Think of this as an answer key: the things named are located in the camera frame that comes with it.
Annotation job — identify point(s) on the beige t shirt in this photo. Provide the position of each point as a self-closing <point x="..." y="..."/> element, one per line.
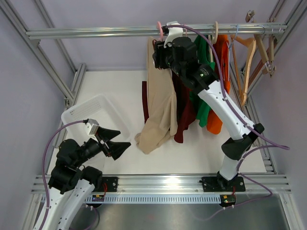
<point x="162" y="106"/>

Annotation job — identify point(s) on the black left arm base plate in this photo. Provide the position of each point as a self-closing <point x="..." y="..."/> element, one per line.
<point x="108" y="182"/>

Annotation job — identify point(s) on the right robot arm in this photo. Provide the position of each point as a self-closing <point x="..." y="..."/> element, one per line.
<point x="181" y="57"/>

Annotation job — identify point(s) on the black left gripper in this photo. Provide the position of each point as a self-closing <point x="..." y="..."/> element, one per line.
<point x="115" y="148"/>

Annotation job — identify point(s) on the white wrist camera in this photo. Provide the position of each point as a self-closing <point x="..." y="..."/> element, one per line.
<point x="172" y="32"/>
<point x="91" y="127"/>

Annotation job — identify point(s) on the thick pink plastic hanger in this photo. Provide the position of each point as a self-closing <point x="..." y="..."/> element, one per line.
<point x="161" y="30"/>

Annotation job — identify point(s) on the brown wooden clip hanger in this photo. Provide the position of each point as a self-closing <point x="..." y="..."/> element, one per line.
<point x="267" y="55"/>

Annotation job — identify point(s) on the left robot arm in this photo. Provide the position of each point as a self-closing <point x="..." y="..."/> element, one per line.
<point x="70" y="184"/>

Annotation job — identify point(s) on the white plastic basket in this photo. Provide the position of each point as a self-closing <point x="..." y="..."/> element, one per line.
<point x="102" y="109"/>

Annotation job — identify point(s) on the blue wire hanger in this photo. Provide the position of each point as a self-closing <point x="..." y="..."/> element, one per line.
<point x="232" y="40"/>

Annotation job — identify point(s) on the aluminium hanging rail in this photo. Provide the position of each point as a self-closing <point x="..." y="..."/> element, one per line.
<point x="62" y="33"/>

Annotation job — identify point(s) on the green t shirt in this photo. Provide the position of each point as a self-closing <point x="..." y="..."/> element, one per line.
<point x="202" y="109"/>

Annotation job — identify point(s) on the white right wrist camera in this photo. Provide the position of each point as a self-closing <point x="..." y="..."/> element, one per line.
<point x="172" y="32"/>

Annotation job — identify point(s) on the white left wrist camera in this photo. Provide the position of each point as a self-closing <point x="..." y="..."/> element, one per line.
<point x="91" y="127"/>

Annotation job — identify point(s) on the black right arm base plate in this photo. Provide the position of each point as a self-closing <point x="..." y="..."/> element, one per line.
<point x="211" y="184"/>

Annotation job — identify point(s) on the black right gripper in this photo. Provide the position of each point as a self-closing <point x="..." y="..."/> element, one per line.
<point x="159" y="53"/>

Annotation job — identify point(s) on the maroon t shirt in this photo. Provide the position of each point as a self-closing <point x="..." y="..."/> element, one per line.
<point x="185" y="109"/>

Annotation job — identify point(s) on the white slotted cable duct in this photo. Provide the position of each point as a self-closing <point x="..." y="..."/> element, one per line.
<point x="154" y="199"/>

